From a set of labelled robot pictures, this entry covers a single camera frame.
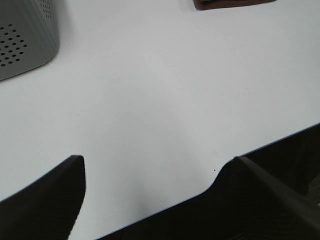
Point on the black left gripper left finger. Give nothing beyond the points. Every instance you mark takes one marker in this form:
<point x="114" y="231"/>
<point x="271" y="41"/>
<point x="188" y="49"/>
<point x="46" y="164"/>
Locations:
<point x="48" y="208"/>

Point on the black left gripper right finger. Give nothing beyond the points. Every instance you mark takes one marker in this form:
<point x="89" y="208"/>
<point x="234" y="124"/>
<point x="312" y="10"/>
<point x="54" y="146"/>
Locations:
<point x="245" y="202"/>

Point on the brown towel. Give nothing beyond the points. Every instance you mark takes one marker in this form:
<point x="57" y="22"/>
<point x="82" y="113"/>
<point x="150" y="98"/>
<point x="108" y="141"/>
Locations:
<point x="220" y="4"/>

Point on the grey perforated laundry basket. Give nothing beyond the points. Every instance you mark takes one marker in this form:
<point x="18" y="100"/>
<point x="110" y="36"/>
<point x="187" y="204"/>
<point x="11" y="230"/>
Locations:
<point x="29" y="36"/>

